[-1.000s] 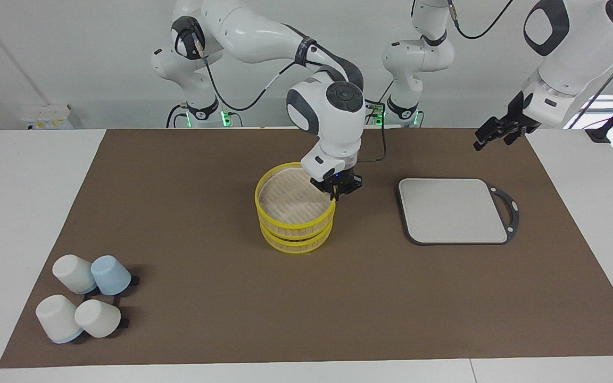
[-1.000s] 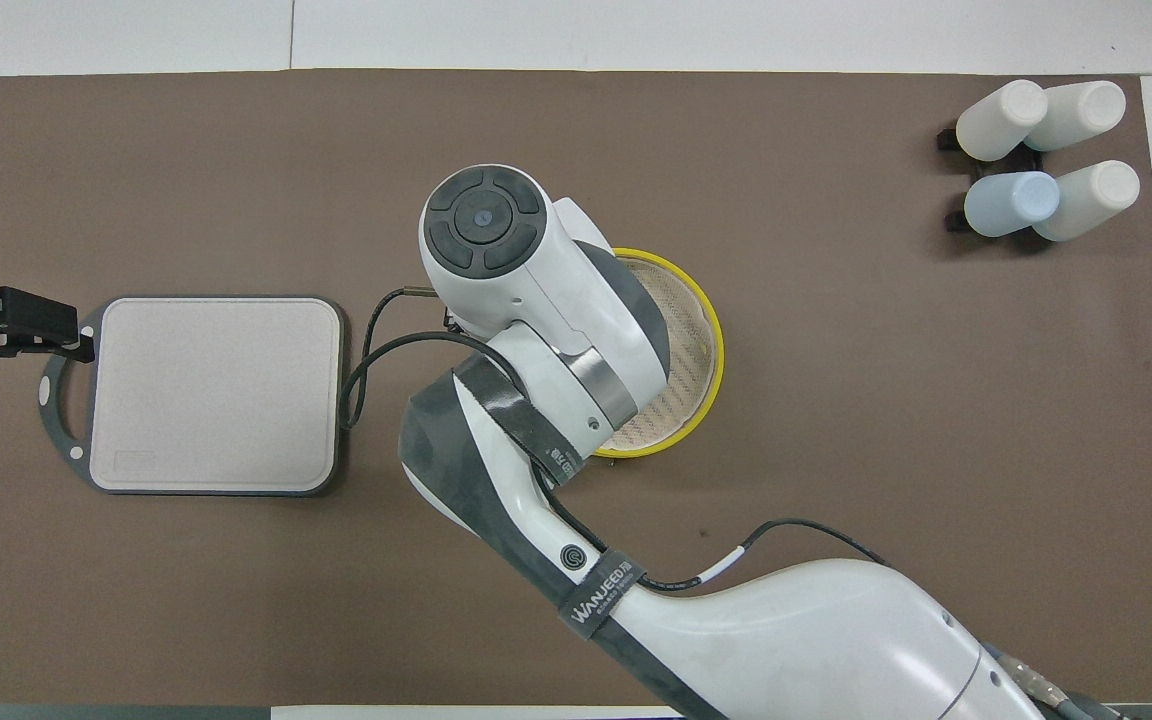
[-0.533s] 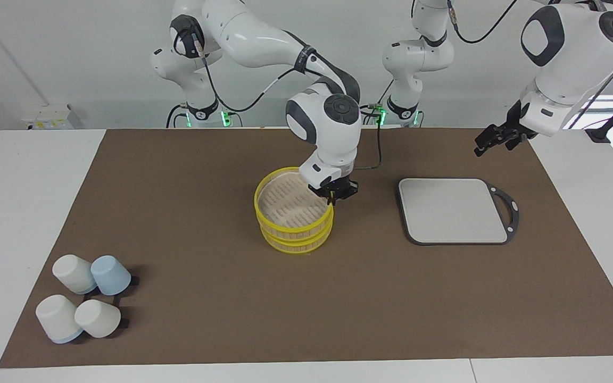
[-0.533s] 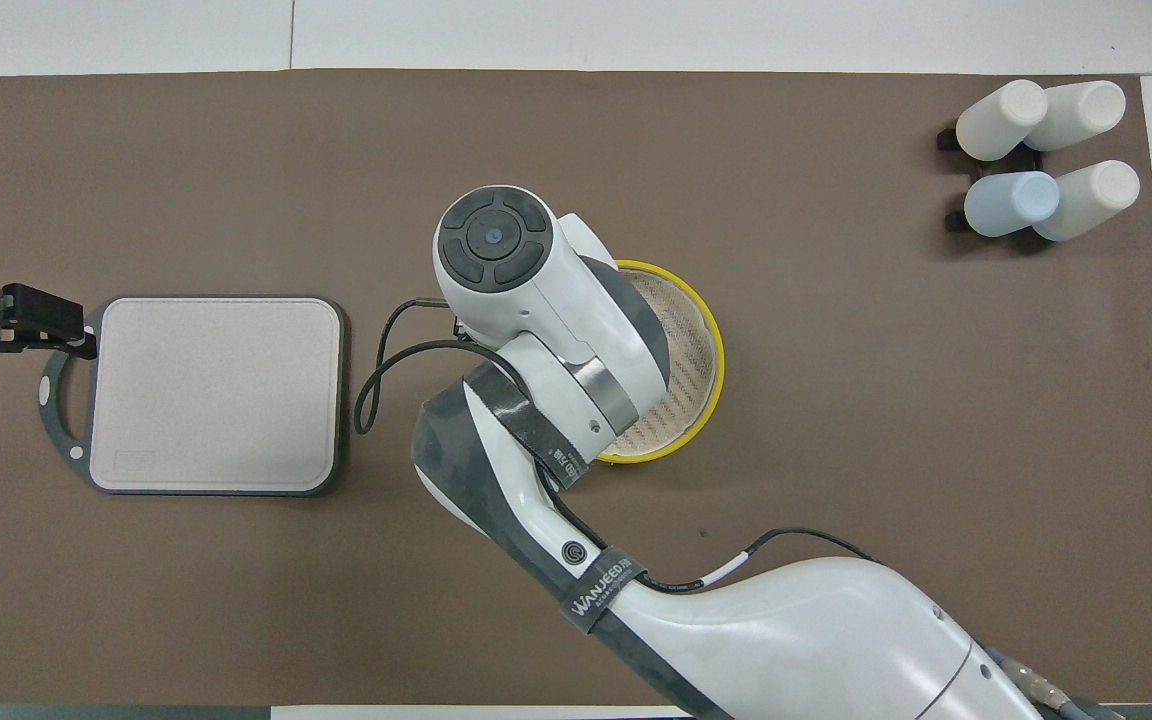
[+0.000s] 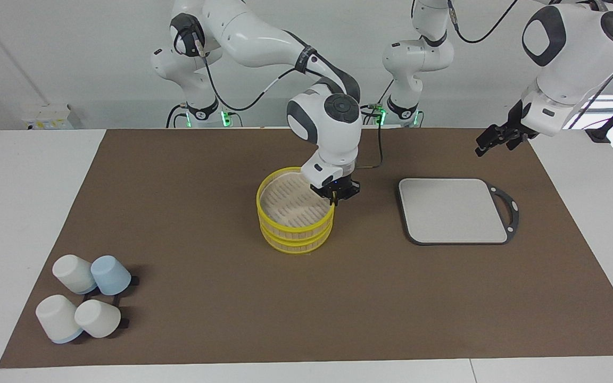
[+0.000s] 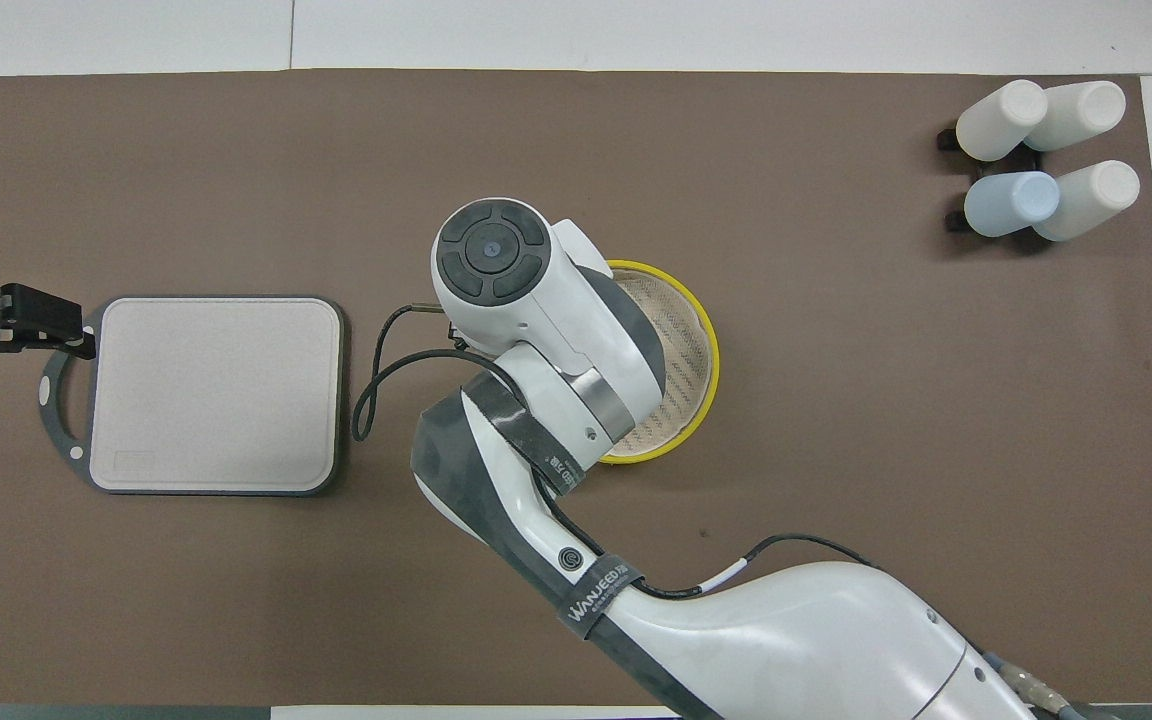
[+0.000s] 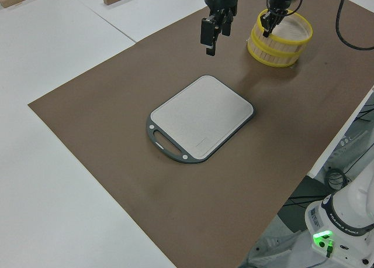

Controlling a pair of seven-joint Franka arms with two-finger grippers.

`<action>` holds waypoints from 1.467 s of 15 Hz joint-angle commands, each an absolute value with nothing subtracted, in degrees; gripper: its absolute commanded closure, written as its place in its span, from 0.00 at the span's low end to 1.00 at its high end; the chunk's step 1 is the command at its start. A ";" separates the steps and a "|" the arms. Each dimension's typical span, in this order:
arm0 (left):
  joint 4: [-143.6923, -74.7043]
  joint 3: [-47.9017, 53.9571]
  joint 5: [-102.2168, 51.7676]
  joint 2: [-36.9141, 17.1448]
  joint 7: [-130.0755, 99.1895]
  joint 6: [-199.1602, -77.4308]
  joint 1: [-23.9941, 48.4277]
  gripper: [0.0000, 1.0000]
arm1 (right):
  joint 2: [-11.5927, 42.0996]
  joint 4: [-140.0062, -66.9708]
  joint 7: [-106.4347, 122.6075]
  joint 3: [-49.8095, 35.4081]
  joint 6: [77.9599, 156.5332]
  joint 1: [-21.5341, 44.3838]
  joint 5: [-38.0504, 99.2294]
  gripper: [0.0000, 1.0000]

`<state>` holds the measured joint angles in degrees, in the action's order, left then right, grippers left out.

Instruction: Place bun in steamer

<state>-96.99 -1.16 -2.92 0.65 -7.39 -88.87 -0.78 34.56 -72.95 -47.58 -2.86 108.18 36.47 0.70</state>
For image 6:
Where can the grey cutting board dark rim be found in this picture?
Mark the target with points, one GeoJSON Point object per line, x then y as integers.
{"type": "Point", "coordinates": [216, 390]}

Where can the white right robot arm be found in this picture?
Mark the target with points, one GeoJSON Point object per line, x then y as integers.
{"type": "Point", "coordinates": [816, 640]}

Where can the white plastic cup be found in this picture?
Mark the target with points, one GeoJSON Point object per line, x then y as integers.
{"type": "Point", "coordinates": [1081, 113]}
{"type": "Point", "coordinates": [1001, 120]}

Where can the brown table mat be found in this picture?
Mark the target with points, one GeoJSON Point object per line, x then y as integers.
{"type": "Point", "coordinates": [236, 600]}

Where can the white bottle lower right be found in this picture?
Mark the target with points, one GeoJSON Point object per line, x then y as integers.
{"type": "Point", "coordinates": [1086, 200]}

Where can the black cup rack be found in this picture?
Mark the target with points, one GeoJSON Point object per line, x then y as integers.
{"type": "Point", "coordinates": [948, 140]}

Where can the light blue bottle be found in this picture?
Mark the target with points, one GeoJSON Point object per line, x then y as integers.
{"type": "Point", "coordinates": [1011, 203]}

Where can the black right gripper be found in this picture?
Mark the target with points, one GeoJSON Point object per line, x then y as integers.
{"type": "Point", "coordinates": [456, 335]}

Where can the yellow steamer tier white liner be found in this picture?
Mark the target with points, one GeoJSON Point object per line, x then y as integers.
{"type": "Point", "coordinates": [686, 350]}

